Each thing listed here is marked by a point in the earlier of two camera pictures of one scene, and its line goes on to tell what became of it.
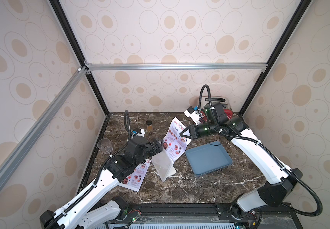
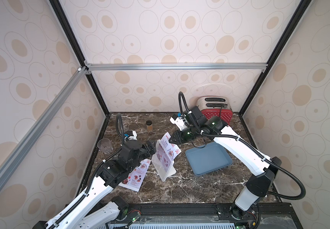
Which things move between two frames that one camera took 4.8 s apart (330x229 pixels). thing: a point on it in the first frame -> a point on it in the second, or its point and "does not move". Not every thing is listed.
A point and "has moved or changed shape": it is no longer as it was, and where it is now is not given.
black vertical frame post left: x=77 y=48 does not move
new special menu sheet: x=173 y=143 has moved or changed shape
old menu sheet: x=134 y=180 does not move
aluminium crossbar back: x=264 y=67 does not move
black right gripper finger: x=181 y=134 -> x=174 y=139
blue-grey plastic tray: x=209 y=158 does not move
